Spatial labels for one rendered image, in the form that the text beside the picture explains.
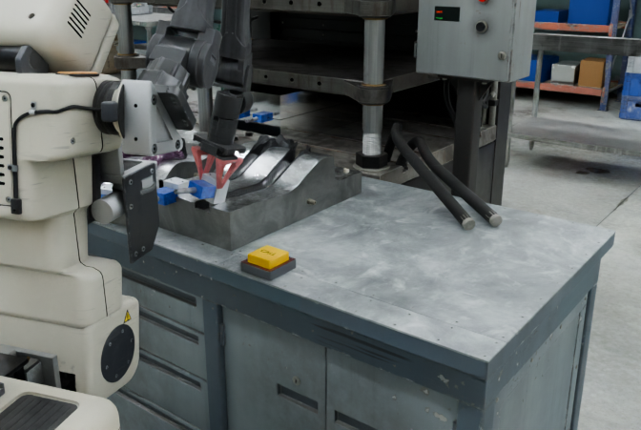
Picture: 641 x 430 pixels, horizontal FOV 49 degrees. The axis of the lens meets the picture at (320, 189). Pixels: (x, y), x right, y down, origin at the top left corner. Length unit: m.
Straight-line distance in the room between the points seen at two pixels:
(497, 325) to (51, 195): 0.76
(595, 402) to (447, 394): 1.35
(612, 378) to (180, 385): 1.56
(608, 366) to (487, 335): 1.61
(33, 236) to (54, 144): 0.20
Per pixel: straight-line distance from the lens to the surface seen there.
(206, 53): 1.17
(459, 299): 1.33
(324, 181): 1.74
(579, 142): 4.93
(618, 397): 2.65
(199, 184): 1.51
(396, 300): 1.31
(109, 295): 1.28
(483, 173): 2.78
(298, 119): 2.49
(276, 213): 1.61
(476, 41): 2.06
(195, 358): 1.74
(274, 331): 1.51
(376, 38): 2.08
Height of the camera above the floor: 1.40
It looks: 18 degrees down
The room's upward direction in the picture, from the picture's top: straight up
